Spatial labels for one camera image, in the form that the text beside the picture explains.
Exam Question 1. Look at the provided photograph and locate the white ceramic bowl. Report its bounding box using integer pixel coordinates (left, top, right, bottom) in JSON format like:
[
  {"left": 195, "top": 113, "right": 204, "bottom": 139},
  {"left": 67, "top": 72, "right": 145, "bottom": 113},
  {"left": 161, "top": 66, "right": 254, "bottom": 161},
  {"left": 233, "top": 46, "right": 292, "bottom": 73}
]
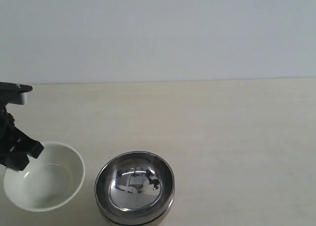
[{"left": 3, "top": 142, "right": 85, "bottom": 212}]

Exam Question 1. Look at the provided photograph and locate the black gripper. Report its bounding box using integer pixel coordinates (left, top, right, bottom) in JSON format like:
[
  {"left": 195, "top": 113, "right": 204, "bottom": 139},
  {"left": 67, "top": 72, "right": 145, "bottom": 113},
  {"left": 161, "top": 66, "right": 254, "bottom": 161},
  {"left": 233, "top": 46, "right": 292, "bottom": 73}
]
[{"left": 0, "top": 105, "right": 44, "bottom": 171}]

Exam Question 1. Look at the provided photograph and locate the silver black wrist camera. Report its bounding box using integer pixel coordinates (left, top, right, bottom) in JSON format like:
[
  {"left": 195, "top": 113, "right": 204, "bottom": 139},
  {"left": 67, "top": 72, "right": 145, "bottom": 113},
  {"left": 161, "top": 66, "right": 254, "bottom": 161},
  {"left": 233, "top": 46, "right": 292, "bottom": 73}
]
[{"left": 0, "top": 82, "right": 33, "bottom": 105}]

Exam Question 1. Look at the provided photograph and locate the smooth steel bowl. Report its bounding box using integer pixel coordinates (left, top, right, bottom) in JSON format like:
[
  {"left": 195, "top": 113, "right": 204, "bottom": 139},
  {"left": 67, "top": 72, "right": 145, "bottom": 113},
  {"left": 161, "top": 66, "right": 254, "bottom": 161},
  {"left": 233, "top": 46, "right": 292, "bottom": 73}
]
[{"left": 97, "top": 198, "right": 175, "bottom": 226}]

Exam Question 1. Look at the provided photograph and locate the ribbed steel bowl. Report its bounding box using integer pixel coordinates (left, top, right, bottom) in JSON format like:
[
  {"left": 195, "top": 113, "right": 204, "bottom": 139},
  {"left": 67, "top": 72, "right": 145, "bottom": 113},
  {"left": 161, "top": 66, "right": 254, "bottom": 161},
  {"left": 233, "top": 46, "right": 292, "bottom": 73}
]
[{"left": 94, "top": 151, "right": 175, "bottom": 219}]

